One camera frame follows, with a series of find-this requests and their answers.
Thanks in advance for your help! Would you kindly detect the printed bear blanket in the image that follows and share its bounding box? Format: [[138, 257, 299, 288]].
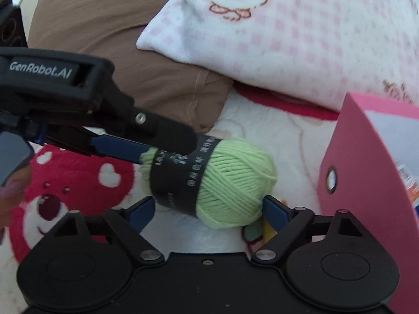
[[0, 82, 341, 269]]

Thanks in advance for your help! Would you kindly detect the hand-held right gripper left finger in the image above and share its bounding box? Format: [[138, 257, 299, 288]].
[[49, 196, 165, 265]]

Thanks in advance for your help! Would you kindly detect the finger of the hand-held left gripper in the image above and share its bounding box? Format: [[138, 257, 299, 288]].
[[46, 126, 150, 165], [113, 103, 198, 155]]

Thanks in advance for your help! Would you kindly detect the person's left hand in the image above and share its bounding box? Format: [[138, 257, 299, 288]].
[[0, 164, 34, 237]]

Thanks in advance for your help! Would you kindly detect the pink cardboard box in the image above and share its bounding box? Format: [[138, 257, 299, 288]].
[[317, 92, 419, 314]]

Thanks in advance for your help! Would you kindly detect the green yarn ball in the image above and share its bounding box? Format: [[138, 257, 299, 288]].
[[141, 136, 278, 230]]

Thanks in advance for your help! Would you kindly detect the brown pillow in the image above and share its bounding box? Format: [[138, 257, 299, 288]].
[[28, 0, 234, 134]]

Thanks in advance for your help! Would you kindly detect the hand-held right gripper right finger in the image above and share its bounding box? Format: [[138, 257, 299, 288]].
[[251, 195, 364, 265]]

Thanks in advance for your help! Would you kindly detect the pink checked cartoon pillow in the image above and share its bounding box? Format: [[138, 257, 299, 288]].
[[136, 0, 419, 114]]

